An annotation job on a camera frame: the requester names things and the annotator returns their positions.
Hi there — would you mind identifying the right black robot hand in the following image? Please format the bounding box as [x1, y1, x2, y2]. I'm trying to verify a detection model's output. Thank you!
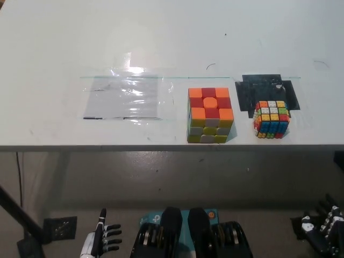
[300, 193, 344, 256]

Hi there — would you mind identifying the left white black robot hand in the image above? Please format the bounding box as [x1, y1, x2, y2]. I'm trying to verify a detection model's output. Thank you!
[79, 207, 123, 258]

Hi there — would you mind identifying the small studded puzzle cube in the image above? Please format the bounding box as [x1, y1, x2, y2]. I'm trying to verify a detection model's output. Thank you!
[252, 101, 292, 140]

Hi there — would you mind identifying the black ribbed robot body block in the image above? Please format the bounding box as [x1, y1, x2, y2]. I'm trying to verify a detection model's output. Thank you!
[130, 206, 184, 258]
[188, 206, 254, 258]

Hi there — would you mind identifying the big orange red puzzle cube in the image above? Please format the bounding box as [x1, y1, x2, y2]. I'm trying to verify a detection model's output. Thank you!
[187, 87, 235, 145]

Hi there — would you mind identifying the black stand base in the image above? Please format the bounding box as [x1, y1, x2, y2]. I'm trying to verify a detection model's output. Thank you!
[16, 233, 46, 258]

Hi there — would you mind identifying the black slanted stand pole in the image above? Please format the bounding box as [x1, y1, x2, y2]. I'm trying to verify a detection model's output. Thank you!
[0, 184, 45, 236]

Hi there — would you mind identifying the clear plastic sheet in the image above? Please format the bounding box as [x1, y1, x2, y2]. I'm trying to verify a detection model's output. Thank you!
[82, 74, 159, 120]

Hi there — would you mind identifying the black tape patch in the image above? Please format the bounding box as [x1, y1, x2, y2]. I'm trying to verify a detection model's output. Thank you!
[234, 74, 301, 112]

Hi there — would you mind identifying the thin black hanging cable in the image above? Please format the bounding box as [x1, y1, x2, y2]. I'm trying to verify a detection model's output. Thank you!
[15, 152, 23, 206]

